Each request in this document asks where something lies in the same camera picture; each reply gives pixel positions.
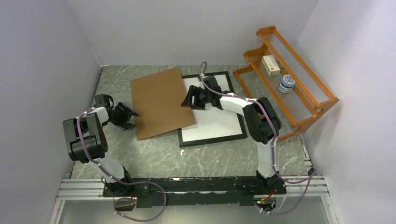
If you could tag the orange wooden rack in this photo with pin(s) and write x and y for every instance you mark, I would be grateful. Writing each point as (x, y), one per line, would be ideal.
(300, 94)

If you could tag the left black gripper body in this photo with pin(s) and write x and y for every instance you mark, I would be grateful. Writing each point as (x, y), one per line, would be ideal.
(122, 117)

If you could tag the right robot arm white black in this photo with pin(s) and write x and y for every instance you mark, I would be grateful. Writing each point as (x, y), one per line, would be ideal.
(262, 122)

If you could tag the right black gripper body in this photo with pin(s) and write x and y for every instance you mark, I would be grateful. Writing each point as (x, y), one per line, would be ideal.
(200, 98)

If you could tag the brown backing board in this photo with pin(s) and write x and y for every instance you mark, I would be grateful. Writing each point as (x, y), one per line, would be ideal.
(157, 100)

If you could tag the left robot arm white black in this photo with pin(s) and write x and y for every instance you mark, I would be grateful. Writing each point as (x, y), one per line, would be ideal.
(86, 141)

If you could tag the white red carton box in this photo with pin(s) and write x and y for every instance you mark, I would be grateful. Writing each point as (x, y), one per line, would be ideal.
(271, 66)

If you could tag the blue white ceramic jar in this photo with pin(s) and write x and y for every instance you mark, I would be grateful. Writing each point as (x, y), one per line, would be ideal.
(286, 84)

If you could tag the aluminium rail profile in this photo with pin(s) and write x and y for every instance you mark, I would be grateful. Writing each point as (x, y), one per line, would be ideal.
(94, 189)

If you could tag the black picture frame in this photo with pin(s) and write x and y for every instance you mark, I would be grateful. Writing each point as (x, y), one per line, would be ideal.
(215, 140)

